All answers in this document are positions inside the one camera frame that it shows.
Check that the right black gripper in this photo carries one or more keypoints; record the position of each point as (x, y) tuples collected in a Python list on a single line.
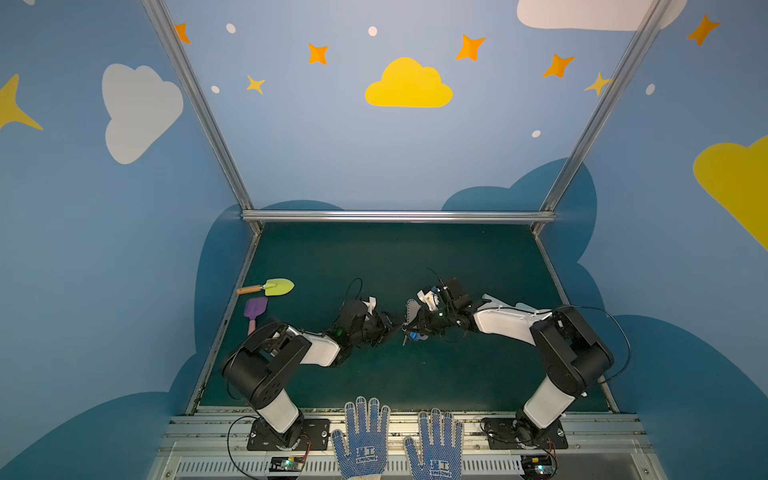
[(423, 321)]

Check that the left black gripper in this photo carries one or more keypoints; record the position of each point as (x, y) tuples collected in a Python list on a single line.
[(377, 324)]

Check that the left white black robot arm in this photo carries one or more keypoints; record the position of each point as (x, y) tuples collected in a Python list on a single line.
[(261, 367)]

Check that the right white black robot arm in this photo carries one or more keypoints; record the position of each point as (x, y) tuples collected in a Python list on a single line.
[(573, 355)]

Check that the light blue toy spatula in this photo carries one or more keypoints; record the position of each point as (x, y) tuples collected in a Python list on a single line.
[(489, 299)]

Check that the purple toy spatula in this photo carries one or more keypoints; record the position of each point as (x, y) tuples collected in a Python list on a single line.
[(254, 307)]

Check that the left blue dotted work glove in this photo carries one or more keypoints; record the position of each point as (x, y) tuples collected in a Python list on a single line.
[(362, 449)]

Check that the blue dotted work glove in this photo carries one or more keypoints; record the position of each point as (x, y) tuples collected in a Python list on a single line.
[(439, 453), (362, 449)]

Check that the right blue dotted work glove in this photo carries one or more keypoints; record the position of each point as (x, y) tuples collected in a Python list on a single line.
[(439, 453)]

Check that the left green circuit board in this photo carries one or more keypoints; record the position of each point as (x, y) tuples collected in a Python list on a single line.
[(288, 465)]

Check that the green circuit board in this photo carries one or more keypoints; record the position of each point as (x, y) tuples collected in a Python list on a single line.
[(538, 466), (288, 465)]

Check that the right green circuit board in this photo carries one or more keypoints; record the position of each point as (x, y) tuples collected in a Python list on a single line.
[(538, 466)]

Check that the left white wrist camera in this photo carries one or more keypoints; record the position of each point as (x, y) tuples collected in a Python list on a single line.
[(371, 304)]

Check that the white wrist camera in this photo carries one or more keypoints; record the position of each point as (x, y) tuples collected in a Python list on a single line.
[(430, 298), (371, 304)]

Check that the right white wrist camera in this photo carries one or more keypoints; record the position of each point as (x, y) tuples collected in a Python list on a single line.
[(430, 298)]

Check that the green toy spatula wooden handle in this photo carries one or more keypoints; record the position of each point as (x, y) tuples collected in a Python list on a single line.
[(272, 287)]

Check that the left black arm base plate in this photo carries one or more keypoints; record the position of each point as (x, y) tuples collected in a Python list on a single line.
[(312, 433)]

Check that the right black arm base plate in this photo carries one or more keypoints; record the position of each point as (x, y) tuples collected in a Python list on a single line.
[(508, 433)]

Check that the horizontal aluminium frame bar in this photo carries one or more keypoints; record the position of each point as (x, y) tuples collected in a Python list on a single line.
[(443, 217)]

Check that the right aluminium frame post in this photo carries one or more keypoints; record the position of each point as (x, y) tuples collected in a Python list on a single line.
[(642, 40)]

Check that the aluminium frame post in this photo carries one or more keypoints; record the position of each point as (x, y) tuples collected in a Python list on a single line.
[(161, 20), (642, 40)]

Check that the left aluminium frame post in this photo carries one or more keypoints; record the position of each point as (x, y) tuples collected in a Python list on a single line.
[(161, 20)]

